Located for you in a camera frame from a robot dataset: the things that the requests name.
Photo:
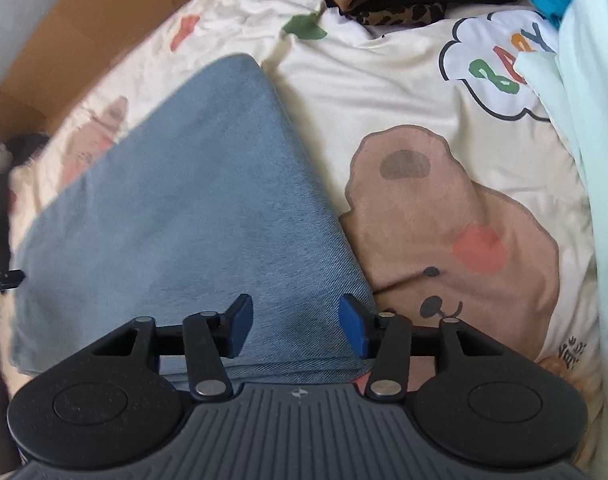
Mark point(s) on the bear print bed sheet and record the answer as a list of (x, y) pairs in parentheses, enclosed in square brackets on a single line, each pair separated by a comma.
[(384, 85)]

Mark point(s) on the long cardboard sheet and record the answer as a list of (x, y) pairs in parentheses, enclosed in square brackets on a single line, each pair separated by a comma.
[(84, 20)]

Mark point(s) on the grey board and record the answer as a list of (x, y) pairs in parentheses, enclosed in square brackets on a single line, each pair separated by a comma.
[(14, 25)]

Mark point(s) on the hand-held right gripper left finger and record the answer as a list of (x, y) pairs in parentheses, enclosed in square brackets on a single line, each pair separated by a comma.
[(240, 327)]

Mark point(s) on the pale mint cloth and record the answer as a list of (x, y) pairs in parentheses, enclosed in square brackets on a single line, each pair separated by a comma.
[(599, 110)]

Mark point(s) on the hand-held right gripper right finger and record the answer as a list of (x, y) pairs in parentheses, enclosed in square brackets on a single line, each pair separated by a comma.
[(353, 327)]

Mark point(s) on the light blue jeans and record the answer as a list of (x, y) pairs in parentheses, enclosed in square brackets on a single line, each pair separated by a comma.
[(184, 185)]

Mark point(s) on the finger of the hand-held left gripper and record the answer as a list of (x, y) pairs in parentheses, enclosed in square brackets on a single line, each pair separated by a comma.
[(4, 280)]

